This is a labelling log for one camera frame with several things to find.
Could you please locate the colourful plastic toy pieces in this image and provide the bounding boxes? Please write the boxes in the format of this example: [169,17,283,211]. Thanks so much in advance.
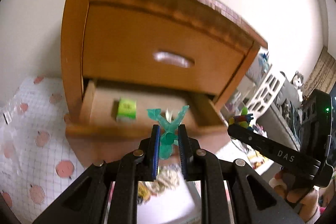
[228,107,253,130]

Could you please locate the translucent teal toy figure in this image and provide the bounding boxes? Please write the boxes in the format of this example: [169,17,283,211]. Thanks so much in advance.
[147,105,190,160]

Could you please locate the person's right hand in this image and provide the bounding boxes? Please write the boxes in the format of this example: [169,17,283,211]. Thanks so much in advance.
[269,171,321,223]

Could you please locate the yellow snack packet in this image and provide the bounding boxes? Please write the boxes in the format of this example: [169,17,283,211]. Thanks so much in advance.
[137,181,151,205]

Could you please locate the white tray with teal rim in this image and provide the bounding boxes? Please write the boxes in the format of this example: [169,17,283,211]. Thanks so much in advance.
[137,172,202,223]

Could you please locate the husky plush toy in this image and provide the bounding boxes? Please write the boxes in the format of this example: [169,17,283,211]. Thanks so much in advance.
[291,71,303,103]

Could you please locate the white lattice shelf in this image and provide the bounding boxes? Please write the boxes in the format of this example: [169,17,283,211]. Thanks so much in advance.
[245,65,285,119]

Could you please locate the fruit print grid mat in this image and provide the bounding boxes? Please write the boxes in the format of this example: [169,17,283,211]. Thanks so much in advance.
[1,76,84,223]

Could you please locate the lower wooden drawer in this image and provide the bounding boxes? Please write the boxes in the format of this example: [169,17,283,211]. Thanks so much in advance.
[66,79,226,140]

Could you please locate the clear plastic bag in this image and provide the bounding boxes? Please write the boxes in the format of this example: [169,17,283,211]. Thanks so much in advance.
[1,98,17,127]

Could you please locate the wooden nightstand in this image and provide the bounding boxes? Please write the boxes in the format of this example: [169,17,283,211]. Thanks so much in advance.
[61,0,267,166]

